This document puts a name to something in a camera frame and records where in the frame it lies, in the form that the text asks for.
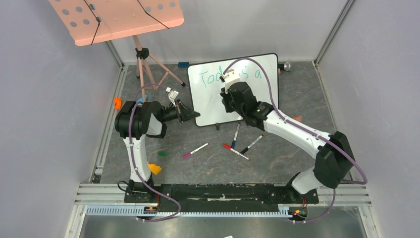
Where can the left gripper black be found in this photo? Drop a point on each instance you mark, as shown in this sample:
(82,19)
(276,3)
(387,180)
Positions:
(186,114)

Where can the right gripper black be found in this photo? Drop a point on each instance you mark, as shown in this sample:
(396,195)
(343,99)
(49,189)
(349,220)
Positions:
(226,97)

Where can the green marker cap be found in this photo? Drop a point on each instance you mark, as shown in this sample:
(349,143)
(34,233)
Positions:
(162,153)

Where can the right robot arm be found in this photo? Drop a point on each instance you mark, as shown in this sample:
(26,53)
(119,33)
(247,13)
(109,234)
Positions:
(332,152)

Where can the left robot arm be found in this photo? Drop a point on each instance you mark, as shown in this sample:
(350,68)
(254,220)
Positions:
(135,122)

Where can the blue capped whiteboard marker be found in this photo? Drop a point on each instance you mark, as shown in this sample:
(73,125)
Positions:
(235,136)

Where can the magenta capped whiteboard marker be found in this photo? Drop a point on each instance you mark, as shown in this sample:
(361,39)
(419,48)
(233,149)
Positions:
(196,150)

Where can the red capped whiteboard marker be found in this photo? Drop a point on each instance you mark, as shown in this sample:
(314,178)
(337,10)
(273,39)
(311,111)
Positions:
(235,151)

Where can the black capped whiteboard marker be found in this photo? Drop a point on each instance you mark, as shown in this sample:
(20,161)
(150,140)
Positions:
(252,144)

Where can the blue cylinder tube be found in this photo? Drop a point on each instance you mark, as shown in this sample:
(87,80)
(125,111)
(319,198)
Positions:
(142,100)

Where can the blue lego brick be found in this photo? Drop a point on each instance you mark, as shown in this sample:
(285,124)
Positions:
(183,64)

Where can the black microphone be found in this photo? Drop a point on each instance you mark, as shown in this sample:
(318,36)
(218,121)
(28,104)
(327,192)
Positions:
(285,66)

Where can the yellow stepped block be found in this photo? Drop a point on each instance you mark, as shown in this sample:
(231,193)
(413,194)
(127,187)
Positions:
(155,169)

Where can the orange plastic piece right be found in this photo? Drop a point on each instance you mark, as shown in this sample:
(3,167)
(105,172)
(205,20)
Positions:
(299,118)

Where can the orange piece left edge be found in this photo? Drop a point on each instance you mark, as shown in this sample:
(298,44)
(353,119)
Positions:
(117,103)

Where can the pink music stand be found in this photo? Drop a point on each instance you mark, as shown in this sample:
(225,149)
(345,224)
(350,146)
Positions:
(96,21)

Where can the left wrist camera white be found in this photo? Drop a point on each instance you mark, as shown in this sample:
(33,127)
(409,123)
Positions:
(172,95)

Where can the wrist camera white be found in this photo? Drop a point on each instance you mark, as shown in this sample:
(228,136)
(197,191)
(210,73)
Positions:
(172,95)
(229,78)

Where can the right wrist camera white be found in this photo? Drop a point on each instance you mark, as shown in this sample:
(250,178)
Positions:
(229,78)

